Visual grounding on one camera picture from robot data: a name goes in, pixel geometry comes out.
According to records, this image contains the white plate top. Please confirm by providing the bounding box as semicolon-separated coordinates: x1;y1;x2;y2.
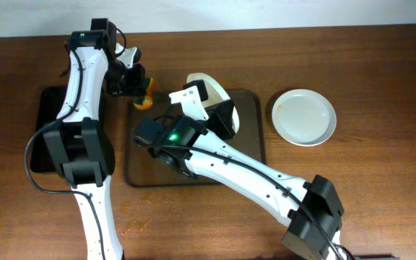
186;72;241;133

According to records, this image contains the white plate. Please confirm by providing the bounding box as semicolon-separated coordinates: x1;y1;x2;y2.
186;72;241;133
272;89;337;147

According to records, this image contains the yellow green sponge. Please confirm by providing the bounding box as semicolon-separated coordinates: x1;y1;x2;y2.
133;78;155;111

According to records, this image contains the white plate bottom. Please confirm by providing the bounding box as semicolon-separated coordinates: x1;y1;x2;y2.
272;89;337;147

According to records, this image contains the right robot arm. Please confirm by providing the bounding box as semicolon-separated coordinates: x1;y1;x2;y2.
134;79;354;259

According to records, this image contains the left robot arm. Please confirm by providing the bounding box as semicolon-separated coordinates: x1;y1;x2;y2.
41;18;155;259

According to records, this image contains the black rectangular tray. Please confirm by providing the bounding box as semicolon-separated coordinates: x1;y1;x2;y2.
30;85;86;174

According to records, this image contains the brown plastic serving tray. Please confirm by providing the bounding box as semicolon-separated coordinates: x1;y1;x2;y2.
123;89;266;188

